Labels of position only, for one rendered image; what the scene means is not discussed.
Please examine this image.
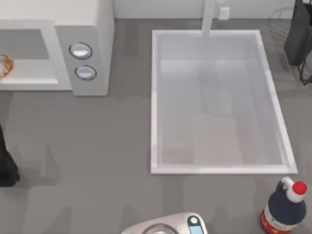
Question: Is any dark bottle with red cap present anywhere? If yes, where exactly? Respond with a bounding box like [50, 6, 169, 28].
[260, 176, 309, 234]

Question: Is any pale microwave oven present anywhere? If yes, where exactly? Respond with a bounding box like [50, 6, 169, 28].
[0, 0, 115, 97]

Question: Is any white wall socket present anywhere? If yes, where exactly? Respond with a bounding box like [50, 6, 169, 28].
[218, 6, 231, 20]

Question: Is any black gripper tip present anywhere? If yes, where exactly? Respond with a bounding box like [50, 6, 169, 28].
[0, 124, 20, 188]

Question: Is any silver kitchen scale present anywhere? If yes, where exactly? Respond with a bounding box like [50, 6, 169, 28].
[120, 211, 209, 234]

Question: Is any white sink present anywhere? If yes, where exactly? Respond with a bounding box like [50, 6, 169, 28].
[149, 29, 299, 176]

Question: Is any tall white tap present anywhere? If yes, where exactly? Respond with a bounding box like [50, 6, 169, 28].
[201, 0, 216, 37]

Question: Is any large round microwave knob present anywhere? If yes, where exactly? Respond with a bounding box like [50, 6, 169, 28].
[69, 41, 93, 60]

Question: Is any small round microwave knob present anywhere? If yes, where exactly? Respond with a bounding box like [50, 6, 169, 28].
[74, 65, 98, 81]

